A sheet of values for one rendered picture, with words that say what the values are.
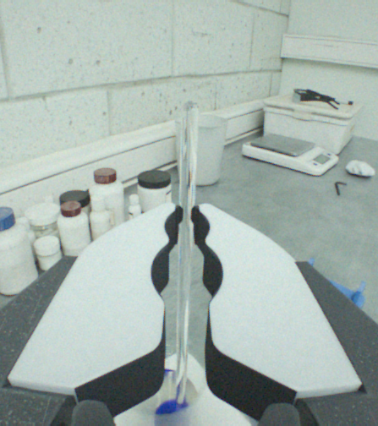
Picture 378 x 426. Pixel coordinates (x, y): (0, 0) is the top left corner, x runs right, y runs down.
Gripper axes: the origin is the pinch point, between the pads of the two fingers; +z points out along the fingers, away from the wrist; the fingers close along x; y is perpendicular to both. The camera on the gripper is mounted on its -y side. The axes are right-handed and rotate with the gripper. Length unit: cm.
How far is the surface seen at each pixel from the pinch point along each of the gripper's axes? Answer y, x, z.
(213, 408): 17.1, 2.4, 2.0
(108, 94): 5, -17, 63
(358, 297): 23.3, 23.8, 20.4
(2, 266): 20.5, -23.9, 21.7
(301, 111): 12, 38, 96
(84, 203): 20.6, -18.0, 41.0
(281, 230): 26, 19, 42
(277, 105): 11, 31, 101
